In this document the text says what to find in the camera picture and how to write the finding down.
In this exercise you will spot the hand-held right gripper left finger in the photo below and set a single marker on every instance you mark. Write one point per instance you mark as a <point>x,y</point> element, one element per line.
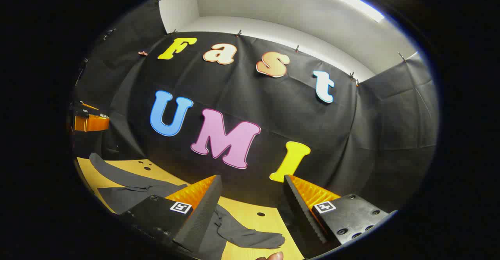
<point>203,217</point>

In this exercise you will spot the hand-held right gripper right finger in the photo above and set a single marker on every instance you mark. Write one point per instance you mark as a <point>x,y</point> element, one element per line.
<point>302,217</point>

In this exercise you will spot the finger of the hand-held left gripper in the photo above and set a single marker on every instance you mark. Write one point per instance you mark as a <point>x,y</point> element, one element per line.
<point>84,107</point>
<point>91,123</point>

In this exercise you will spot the grey collared shirt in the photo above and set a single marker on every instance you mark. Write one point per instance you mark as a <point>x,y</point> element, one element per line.
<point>129,199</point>

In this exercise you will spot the copper cloth clip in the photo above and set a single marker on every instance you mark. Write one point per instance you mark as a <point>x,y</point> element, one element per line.
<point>142,53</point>

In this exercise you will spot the black backdrop cloth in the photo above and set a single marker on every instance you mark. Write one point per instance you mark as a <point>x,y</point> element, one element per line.
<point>273,107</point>

